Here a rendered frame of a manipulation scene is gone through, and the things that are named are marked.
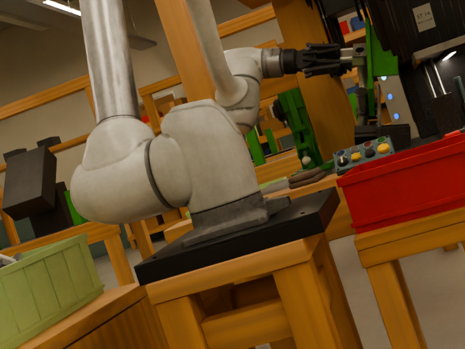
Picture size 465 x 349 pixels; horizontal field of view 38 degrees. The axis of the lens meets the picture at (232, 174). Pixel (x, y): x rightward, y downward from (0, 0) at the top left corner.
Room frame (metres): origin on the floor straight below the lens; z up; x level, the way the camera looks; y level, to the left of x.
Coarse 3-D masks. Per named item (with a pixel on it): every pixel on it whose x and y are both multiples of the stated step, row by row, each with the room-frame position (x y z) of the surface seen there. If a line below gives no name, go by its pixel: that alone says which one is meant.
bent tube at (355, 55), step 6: (354, 48) 1.98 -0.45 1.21; (360, 48) 1.98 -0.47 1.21; (366, 48) 1.96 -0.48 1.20; (354, 54) 1.96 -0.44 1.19; (360, 54) 1.96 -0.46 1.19; (366, 54) 1.95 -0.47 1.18; (366, 60) 1.99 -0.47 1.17; (360, 66) 2.00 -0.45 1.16; (366, 66) 2.00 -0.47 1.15; (360, 72) 2.02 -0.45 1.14; (366, 72) 2.02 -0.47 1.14; (360, 78) 2.03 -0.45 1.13; (366, 78) 2.02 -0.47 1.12; (360, 84) 2.04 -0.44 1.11; (366, 84) 2.03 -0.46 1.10; (360, 120) 1.96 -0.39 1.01; (366, 120) 1.96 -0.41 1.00
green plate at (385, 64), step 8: (368, 24) 1.87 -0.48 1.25; (368, 32) 1.87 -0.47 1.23; (368, 40) 1.87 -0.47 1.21; (376, 40) 1.88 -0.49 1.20; (368, 48) 1.87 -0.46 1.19; (376, 48) 1.88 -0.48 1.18; (368, 56) 1.88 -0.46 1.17; (376, 56) 1.88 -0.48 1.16; (384, 56) 1.88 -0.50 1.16; (392, 56) 1.87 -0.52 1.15; (368, 64) 1.88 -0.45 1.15; (376, 64) 1.88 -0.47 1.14; (384, 64) 1.88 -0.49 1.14; (392, 64) 1.87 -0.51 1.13; (368, 72) 1.88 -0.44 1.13; (376, 72) 1.89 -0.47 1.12; (384, 72) 1.88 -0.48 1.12; (392, 72) 1.88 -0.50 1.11
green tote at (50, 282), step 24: (72, 240) 1.78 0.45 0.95; (24, 264) 1.57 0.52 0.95; (48, 264) 1.66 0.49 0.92; (72, 264) 1.75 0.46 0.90; (0, 288) 1.47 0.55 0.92; (24, 288) 1.55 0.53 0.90; (48, 288) 1.63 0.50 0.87; (72, 288) 1.72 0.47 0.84; (96, 288) 1.81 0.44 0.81; (0, 312) 1.45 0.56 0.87; (24, 312) 1.52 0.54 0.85; (48, 312) 1.60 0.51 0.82; (0, 336) 1.42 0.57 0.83; (24, 336) 1.49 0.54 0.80
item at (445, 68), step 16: (448, 64) 1.99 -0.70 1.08; (464, 64) 1.98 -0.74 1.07; (400, 80) 2.17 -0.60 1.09; (416, 80) 2.01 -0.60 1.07; (432, 80) 2.00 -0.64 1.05; (448, 80) 1.99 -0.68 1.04; (464, 80) 1.98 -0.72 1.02; (416, 96) 2.02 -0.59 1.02; (416, 112) 2.02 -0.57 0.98; (432, 128) 2.01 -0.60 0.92
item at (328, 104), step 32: (160, 0) 2.39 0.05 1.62; (288, 0) 2.29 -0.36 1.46; (192, 32) 2.40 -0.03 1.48; (288, 32) 2.30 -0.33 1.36; (320, 32) 2.27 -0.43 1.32; (192, 64) 2.39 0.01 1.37; (192, 96) 2.39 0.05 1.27; (320, 96) 2.29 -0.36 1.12; (320, 128) 2.30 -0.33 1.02; (352, 128) 2.27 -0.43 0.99
